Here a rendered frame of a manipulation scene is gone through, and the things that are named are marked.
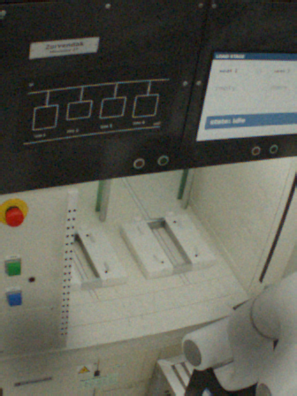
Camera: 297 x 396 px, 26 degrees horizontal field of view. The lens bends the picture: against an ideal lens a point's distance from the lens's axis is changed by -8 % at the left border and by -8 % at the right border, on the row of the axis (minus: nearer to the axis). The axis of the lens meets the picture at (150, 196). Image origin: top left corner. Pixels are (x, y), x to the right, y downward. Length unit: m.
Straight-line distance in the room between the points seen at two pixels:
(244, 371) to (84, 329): 0.65
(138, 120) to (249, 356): 0.49
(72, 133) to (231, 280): 0.88
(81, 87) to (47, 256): 0.41
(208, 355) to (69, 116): 0.51
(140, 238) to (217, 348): 0.78
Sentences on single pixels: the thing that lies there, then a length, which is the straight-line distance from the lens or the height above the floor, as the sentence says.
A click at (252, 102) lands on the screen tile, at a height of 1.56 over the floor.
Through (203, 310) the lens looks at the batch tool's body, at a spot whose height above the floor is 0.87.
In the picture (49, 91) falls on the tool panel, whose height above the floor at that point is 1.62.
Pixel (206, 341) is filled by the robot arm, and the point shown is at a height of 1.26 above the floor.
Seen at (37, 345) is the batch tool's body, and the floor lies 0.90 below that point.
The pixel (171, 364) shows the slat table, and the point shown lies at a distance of 1.83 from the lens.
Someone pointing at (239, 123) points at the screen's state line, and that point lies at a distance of 1.38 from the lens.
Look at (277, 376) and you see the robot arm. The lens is 0.84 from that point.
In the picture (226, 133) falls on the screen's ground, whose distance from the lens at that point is 1.38.
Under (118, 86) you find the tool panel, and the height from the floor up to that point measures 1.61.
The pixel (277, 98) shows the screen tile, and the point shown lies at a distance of 1.40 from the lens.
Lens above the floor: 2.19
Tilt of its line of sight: 38 degrees down
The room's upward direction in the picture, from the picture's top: 11 degrees clockwise
